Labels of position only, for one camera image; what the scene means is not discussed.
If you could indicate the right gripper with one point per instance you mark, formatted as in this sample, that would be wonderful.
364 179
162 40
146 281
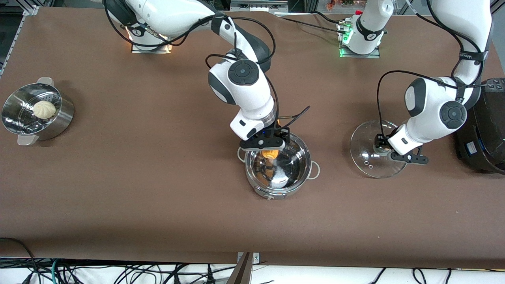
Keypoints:
283 133

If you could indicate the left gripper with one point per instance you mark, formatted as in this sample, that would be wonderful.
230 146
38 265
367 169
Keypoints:
379 140

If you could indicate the yellow corn cob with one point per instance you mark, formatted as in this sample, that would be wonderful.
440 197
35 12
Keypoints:
270 154

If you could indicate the round glass pot lid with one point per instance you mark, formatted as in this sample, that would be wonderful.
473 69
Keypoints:
363 150

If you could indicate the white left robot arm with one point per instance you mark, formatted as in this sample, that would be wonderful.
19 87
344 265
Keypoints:
430 102

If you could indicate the steel steamer pot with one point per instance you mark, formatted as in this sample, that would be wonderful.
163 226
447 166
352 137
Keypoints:
59 122

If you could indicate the black rice cooker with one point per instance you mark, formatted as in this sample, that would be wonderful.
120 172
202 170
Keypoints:
489 134

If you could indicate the brown table cover sheet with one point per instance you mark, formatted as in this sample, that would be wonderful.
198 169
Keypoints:
158 138

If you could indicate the grey metal box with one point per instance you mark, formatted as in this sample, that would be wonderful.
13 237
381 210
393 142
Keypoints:
256 4

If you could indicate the white steamed bun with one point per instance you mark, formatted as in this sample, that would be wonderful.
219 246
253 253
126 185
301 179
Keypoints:
44 109

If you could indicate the small metal table bracket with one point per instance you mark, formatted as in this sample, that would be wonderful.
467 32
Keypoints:
256 258

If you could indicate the brown slanted post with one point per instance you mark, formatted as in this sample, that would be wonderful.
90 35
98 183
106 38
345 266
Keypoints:
242 274

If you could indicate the aluminium profile post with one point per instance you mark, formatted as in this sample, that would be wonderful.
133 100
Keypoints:
498 4

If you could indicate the aluminium table frame rail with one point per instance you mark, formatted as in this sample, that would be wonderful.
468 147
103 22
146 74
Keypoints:
12 47

